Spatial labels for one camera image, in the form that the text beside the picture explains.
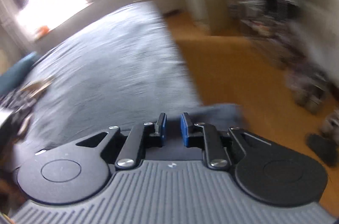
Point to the orange item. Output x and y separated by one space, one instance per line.
43 29

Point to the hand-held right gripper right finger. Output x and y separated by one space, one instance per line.
184 128

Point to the dark plaid shirt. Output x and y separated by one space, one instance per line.
13 102

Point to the tan olive cloth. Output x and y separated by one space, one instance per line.
37 85

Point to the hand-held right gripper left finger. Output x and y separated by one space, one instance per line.
163 128

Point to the pale furry slipper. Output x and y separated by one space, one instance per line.
331 122

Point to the dark slipper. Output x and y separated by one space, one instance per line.
321 147

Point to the grey bed blanket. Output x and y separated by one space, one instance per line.
111 60

